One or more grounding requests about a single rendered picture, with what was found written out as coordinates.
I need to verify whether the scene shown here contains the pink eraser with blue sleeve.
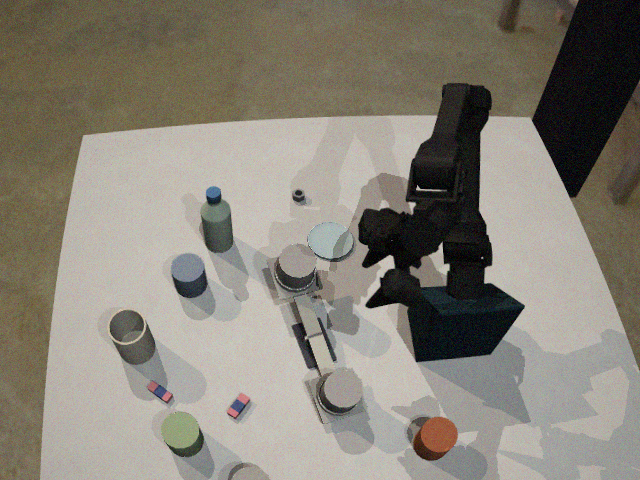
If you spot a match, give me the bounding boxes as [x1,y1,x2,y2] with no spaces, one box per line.
[227,393,250,419]
[147,380,173,404]

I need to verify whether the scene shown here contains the olive green cylinder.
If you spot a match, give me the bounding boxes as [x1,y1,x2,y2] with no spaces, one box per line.
[161,412,204,457]

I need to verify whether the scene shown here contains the brown cylinder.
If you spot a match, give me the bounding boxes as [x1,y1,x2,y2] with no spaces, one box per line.
[413,417,458,461]

